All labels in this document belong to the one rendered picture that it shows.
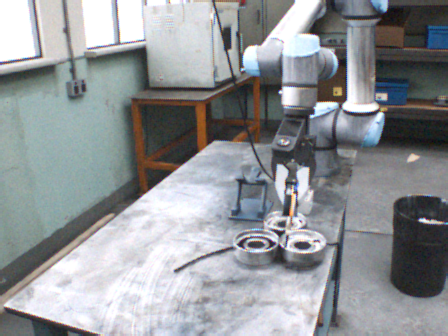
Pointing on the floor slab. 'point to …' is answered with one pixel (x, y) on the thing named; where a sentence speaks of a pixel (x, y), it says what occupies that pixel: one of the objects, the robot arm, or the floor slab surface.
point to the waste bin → (419, 245)
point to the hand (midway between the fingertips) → (291, 200)
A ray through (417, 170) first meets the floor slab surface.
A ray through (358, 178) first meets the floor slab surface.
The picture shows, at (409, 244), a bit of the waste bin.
